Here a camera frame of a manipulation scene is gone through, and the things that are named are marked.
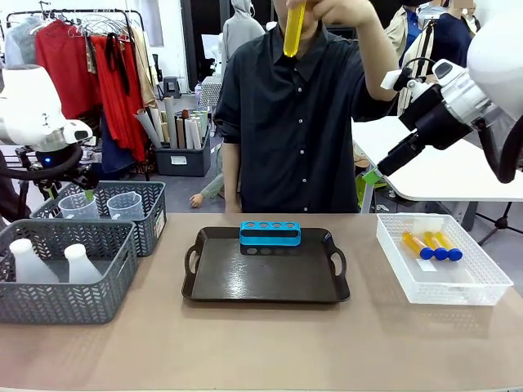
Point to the background person beige jacket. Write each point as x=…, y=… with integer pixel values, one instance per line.
x=402, y=36

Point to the clear plastic measuring beaker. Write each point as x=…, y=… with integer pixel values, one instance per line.
x=77, y=208
x=124, y=206

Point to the yellow tube with blue cap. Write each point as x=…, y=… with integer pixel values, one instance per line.
x=412, y=243
x=449, y=247
x=434, y=245
x=294, y=36

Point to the grey plastic basket with label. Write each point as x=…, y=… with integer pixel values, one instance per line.
x=149, y=228

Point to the grey plastic stool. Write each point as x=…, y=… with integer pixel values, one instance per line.
x=171, y=85

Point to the black metal clothes rack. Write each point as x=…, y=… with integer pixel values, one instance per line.
x=139, y=16

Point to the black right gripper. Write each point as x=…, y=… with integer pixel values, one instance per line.
x=441, y=122

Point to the grey storage bin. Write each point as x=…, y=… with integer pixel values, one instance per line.
x=184, y=161

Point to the red dress on hanger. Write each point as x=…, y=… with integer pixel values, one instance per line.
x=118, y=106

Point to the black camera tripod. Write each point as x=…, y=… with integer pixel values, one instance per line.
x=22, y=159

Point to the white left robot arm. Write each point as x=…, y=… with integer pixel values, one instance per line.
x=28, y=106

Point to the beige hanging garment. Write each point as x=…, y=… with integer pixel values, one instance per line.
x=145, y=69

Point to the blue test tube rack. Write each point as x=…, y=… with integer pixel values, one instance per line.
x=269, y=237

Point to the grey fuzzy garment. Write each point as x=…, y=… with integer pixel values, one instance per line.
x=18, y=45

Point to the white plastic conical flask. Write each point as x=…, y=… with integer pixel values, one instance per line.
x=28, y=265
x=81, y=269

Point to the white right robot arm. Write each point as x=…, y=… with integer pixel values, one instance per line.
x=498, y=49

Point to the brown paper roll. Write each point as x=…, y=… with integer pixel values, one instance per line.
x=180, y=132

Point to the white perforated plastic basket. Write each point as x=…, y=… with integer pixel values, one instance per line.
x=449, y=286

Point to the grey hoodie on mannequin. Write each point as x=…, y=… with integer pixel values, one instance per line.
x=241, y=36

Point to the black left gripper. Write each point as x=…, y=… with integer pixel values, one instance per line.
x=61, y=163

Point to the white paper slip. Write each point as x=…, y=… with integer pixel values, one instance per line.
x=427, y=266

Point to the background person navy top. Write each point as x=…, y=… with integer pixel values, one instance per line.
x=451, y=41

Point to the black hanging scarf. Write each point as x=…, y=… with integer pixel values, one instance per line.
x=116, y=61

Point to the white background table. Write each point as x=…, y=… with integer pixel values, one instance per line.
x=441, y=179

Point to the white paper roll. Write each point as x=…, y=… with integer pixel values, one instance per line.
x=189, y=134

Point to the green chair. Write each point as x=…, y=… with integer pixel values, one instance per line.
x=361, y=192

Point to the person's right forearm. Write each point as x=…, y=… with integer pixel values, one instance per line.
x=231, y=179

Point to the person's left forearm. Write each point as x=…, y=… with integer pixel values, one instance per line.
x=378, y=77

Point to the black plastic serving tray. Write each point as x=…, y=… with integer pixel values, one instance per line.
x=265, y=277

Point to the person in black shirt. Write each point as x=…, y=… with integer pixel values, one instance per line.
x=294, y=143

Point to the tall grey paper roll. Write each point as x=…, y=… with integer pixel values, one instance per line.
x=171, y=122

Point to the dark blue hanging garment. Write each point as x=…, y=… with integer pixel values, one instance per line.
x=114, y=151

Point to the person's left hand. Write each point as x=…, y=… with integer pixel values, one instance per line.
x=339, y=12

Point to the red shirt on hanger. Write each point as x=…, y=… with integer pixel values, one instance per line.
x=61, y=73

